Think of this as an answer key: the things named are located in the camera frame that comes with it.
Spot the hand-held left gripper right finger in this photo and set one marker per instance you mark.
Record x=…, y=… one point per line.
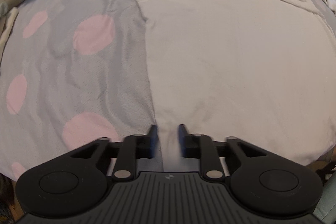
x=181, y=141

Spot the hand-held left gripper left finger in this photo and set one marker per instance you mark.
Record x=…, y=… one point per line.
x=155, y=141

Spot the white T-shirt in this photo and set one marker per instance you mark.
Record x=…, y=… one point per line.
x=223, y=56

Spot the bed with polka dot sheet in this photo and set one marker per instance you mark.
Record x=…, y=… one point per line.
x=52, y=69

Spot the white cloth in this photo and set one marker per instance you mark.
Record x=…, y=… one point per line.
x=9, y=27

